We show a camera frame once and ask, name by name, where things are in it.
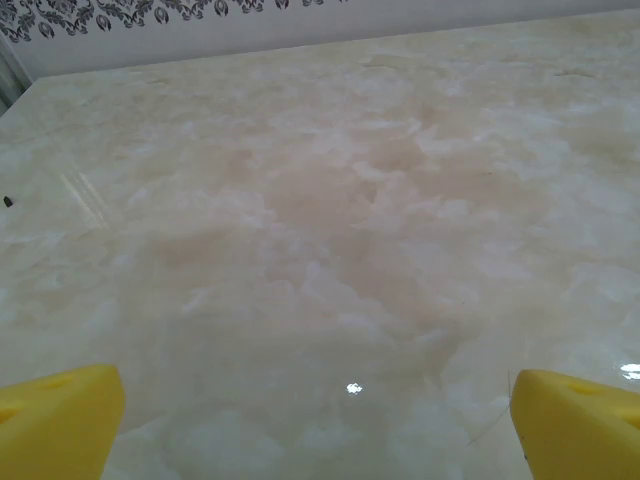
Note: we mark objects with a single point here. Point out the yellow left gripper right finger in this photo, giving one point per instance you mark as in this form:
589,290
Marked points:
580,430

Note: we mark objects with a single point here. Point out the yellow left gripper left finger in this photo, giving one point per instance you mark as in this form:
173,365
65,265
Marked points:
55,425

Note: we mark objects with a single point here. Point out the aluminium frame post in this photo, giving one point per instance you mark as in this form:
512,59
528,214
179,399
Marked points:
12,75

